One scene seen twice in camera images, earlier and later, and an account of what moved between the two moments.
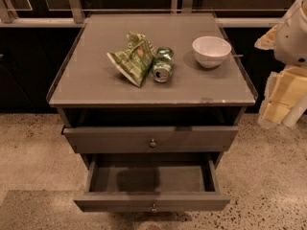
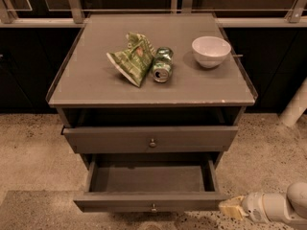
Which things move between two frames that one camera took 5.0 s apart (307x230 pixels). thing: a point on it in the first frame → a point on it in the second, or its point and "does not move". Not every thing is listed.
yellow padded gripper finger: (269, 40) → (232, 208)
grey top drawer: (150, 139) does not move
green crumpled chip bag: (135, 59) does not move
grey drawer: (153, 182) does not move
